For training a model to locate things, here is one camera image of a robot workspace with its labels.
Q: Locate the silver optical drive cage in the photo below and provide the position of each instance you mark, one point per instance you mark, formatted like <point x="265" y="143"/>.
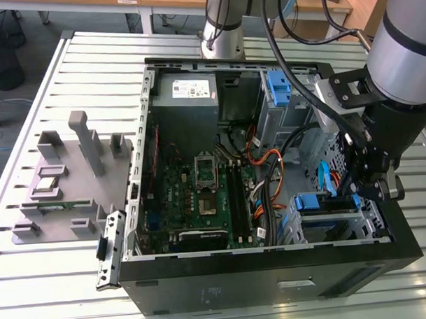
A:
<point x="271" y="129"/>

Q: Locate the grey power supply unit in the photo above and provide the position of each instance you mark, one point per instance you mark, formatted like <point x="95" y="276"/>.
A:
<point x="184" y="125"/>

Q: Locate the silver disk bay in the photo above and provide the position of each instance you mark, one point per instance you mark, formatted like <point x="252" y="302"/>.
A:
<point x="327" y="216"/>

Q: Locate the wooden desk white frame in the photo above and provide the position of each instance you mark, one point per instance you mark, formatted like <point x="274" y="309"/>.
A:
<point x="88" y="4"/>
<point x="340" y="4"/>

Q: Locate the grey parts rack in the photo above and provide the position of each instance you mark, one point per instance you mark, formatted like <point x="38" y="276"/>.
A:
<point x="81" y="188"/>

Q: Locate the black open PC case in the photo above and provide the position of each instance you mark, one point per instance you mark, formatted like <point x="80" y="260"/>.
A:
<point x="238" y="288"/>

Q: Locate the black graphics card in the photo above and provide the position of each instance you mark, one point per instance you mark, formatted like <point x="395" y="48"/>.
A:
<point x="201" y="238"/>

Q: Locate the black plastic air shroud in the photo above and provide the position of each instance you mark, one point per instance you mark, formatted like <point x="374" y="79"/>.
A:
<point x="237" y="106"/>

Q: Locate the blue plastic drive latch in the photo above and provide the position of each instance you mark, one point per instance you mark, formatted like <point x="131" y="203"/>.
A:
<point x="277" y="89"/>

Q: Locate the black RAM slot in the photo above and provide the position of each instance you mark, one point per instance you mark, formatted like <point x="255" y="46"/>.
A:
<point x="234" y="200"/>

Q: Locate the green motherboard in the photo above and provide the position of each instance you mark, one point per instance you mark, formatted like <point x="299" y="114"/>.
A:
<point x="179" y="202"/>

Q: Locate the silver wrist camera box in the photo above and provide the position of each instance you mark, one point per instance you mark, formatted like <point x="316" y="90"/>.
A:
<point x="322" y="89"/>

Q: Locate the wooden cabinet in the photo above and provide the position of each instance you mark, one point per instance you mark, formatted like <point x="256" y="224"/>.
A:
<point x="375" y="7"/>

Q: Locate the green RAM stick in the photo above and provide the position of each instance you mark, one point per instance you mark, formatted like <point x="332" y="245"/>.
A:
<point x="55" y="206"/>

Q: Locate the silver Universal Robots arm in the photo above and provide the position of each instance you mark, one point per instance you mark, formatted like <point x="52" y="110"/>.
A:
<point x="402" y="55"/>

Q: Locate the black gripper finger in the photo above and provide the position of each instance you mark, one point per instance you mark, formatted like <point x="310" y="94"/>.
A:
<point x="381" y="174"/>
<point x="355" y="168"/>

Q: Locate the CPU socket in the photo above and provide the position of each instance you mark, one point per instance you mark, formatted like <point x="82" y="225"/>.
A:
<point x="207" y="205"/>

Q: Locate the hard disk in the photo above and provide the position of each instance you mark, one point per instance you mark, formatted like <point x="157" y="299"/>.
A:
<point x="307" y="202"/>

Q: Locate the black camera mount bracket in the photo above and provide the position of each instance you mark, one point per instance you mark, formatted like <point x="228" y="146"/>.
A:
<point x="340" y="83"/>

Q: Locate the black waste bin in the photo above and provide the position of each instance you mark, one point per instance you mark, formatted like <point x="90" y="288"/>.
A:
<point x="8" y="72"/>

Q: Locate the silver CPU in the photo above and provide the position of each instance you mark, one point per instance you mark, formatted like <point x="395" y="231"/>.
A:
<point x="46" y="184"/>

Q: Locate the silver card retention bracket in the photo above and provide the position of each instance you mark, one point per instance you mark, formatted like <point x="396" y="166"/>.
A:
<point x="113" y="250"/>

